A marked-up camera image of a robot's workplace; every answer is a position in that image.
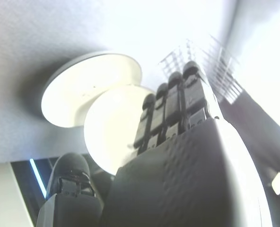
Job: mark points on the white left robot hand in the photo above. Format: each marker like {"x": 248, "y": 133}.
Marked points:
{"x": 177, "y": 177}

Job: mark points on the white robot torso column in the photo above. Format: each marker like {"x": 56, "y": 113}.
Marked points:
{"x": 2, "y": 194}

